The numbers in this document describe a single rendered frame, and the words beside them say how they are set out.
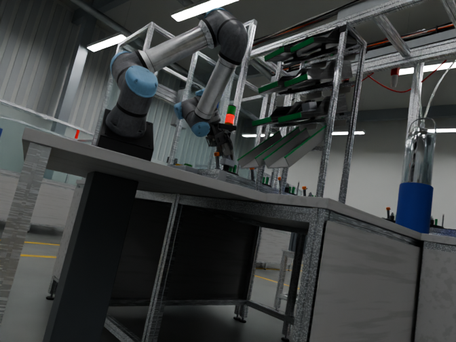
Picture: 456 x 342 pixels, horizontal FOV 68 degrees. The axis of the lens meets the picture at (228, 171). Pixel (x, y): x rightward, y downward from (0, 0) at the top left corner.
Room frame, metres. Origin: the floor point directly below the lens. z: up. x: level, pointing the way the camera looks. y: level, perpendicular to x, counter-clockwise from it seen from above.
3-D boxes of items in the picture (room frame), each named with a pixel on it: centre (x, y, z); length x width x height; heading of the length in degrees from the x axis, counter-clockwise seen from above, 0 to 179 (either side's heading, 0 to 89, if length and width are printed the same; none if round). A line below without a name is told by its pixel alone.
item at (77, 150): (1.30, 0.38, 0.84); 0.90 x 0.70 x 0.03; 30
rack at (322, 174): (1.46, -0.32, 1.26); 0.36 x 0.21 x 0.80; 41
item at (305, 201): (1.94, -0.32, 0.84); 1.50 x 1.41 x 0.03; 41
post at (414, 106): (2.04, -1.10, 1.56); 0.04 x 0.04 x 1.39; 41
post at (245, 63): (1.89, 0.02, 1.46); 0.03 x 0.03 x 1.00; 41
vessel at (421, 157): (1.73, -0.99, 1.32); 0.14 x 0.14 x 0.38
